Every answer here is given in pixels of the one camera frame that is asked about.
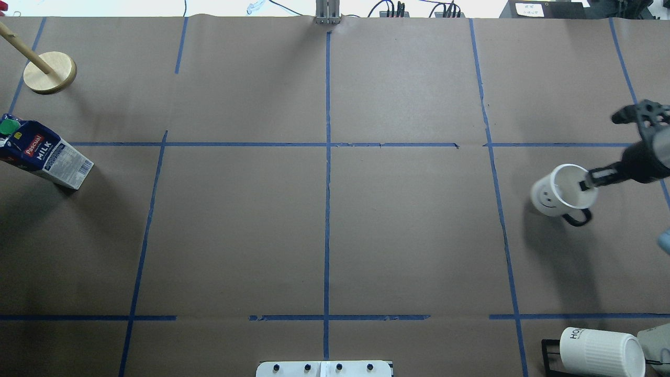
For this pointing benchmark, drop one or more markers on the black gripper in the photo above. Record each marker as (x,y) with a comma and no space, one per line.
(645,161)

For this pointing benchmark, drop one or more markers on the white smiley face mug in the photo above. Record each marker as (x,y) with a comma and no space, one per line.
(563,193)

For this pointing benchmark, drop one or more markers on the blue Pascual milk carton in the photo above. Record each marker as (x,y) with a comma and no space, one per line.
(35,148)

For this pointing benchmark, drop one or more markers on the black box with label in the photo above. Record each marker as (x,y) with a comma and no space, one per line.
(543,9)

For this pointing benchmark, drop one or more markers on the white mug on rack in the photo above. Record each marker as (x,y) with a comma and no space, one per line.
(655,344)

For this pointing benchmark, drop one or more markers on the white ribbed mug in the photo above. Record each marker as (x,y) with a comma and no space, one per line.
(593,352)

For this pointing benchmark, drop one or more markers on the black power strip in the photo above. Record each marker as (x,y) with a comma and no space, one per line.
(417,9)

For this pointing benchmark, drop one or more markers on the wooden mug tree stand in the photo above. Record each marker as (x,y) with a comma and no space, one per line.
(45,73)

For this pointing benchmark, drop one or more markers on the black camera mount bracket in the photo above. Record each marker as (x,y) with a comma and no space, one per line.
(649,116)

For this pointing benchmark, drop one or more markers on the aluminium frame post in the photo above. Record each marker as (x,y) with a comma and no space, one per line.
(327,12)

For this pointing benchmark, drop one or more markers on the white pole base plate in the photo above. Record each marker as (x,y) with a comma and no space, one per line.
(326,368)

